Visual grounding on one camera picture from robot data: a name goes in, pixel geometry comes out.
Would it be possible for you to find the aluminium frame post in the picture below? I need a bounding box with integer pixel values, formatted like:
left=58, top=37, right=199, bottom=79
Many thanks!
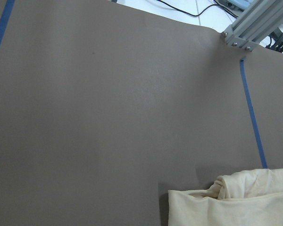
left=223, top=0, right=283, bottom=51

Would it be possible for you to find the cream long-sleeve printed shirt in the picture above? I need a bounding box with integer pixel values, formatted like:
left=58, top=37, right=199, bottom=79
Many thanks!
left=168, top=169, right=283, bottom=226

